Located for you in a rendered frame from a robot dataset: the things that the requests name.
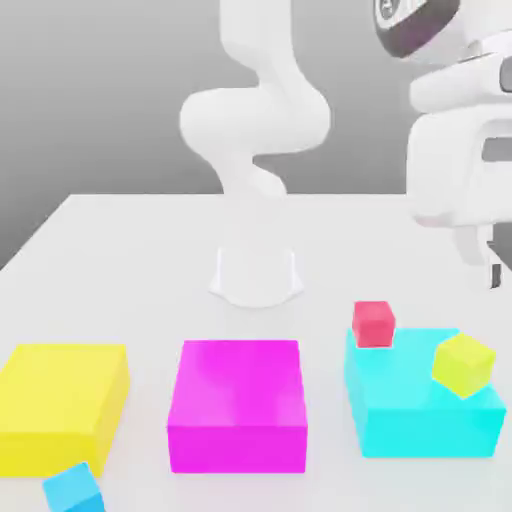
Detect large magenta box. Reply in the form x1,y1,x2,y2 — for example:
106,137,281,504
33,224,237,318
166,338,309,476

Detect small yellow-green cube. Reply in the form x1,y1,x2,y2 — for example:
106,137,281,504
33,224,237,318
431,331,498,400

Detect large yellow box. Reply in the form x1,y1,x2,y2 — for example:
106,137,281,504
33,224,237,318
0,342,131,480

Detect small blue cube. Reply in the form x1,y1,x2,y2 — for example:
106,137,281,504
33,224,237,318
41,461,108,512

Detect small red cube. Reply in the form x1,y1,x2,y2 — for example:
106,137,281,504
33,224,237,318
352,300,397,349

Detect large cyan box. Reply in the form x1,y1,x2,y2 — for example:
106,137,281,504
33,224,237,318
343,326,508,460

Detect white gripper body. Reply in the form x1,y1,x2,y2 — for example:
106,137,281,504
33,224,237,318
406,111,512,230

